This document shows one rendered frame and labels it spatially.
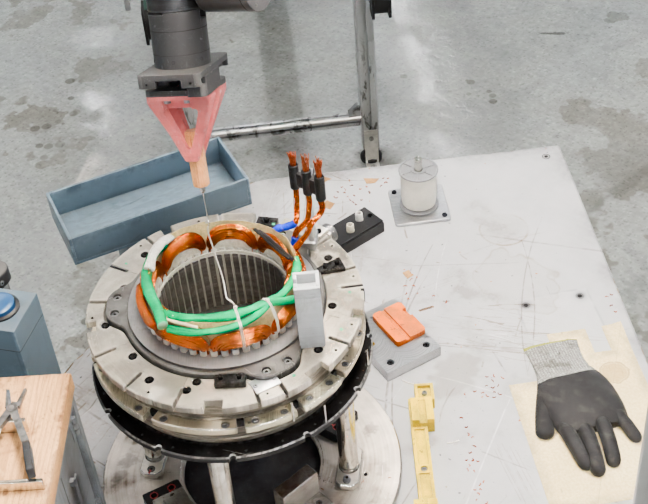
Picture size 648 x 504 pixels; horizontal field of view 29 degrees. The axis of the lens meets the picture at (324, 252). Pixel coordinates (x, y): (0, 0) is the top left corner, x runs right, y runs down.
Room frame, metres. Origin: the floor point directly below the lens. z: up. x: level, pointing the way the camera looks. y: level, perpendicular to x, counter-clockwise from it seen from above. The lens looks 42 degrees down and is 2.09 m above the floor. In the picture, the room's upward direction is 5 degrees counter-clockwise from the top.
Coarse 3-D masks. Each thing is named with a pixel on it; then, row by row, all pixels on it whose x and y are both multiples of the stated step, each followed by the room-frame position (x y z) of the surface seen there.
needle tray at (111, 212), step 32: (160, 160) 1.37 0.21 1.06; (224, 160) 1.38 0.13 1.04; (64, 192) 1.32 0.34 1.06; (96, 192) 1.33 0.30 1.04; (128, 192) 1.35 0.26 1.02; (160, 192) 1.34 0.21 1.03; (192, 192) 1.33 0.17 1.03; (224, 192) 1.29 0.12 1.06; (64, 224) 1.29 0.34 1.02; (96, 224) 1.29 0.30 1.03; (128, 224) 1.24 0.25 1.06; (160, 224) 1.26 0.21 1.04; (96, 256) 1.22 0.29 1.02
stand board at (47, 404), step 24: (0, 384) 0.97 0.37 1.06; (24, 384) 0.97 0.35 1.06; (48, 384) 0.97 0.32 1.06; (72, 384) 0.97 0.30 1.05; (0, 408) 0.94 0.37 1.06; (24, 408) 0.93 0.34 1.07; (48, 408) 0.93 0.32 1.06; (0, 432) 0.90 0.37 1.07; (48, 432) 0.90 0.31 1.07; (0, 456) 0.87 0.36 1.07; (48, 456) 0.86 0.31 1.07; (48, 480) 0.83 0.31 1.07
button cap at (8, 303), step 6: (0, 294) 1.14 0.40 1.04; (6, 294) 1.14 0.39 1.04; (0, 300) 1.13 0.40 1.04; (6, 300) 1.13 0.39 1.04; (12, 300) 1.13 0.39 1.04; (0, 306) 1.12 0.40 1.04; (6, 306) 1.12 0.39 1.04; (12, 306) 1.12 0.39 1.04; (0, 312) 1.11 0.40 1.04; (6, 312) 1.12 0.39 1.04
